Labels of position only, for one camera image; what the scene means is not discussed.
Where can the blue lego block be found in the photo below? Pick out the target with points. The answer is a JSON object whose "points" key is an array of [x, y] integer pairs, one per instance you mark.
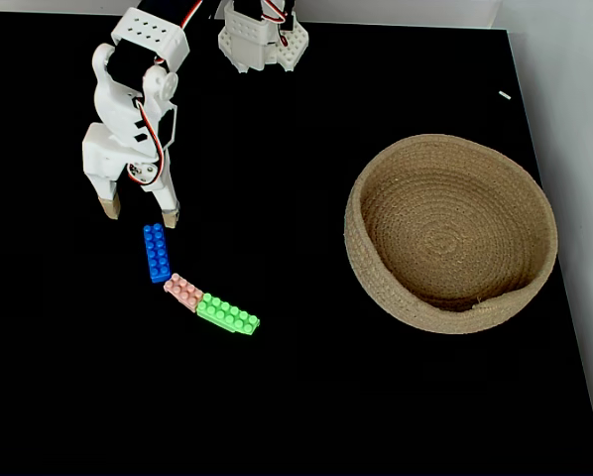
{"points": [[156, 253]]}

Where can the small white tape piece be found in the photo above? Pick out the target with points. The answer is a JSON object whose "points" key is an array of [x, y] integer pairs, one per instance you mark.
{"points": [[505, 95]]}

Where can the green lego block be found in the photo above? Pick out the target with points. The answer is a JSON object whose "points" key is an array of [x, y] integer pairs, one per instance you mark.
{"points": [[227, 315]]}

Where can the pink lego block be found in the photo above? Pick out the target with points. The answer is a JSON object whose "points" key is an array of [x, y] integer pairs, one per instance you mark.
{"points": [[183, 292]]}

